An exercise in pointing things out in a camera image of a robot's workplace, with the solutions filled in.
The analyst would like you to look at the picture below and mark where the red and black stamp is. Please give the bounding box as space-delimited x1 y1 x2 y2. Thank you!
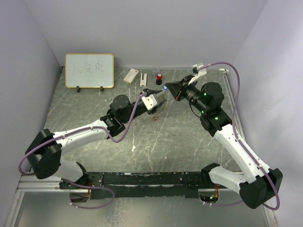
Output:
156 73 162 85

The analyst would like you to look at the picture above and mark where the clear plastic cup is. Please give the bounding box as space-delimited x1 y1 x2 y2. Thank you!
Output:
151 65 160 77

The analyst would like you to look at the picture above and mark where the grey keyring holder red handle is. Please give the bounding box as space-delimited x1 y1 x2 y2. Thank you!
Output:
157 91 167 102

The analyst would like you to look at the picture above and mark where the small whiteboard with yellow frame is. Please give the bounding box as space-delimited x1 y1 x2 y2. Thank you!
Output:
64 53 114 88

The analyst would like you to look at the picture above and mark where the white and green carton box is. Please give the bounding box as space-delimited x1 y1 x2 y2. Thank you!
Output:
123 69 139 85

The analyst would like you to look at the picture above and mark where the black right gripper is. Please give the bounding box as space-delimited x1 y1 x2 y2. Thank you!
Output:
166 74 208 114

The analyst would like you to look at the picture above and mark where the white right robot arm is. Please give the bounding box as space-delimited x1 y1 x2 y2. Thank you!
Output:
165 75 283 209

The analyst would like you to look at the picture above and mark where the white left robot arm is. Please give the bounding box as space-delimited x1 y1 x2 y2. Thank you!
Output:
25 88 167 189

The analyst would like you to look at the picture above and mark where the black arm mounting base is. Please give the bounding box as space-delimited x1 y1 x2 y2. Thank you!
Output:
59 171 229 201

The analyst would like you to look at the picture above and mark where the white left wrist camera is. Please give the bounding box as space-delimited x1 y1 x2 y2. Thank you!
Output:
141 94 159 111

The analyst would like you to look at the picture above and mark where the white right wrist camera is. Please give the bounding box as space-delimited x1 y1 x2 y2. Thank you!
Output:
188 63 207 85

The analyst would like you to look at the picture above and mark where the white stapler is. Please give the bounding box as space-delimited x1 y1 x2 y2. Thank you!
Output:
140 73 147 87

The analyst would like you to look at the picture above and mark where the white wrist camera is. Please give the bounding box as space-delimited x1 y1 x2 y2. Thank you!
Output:
141 94 159 111
188 63 207 85

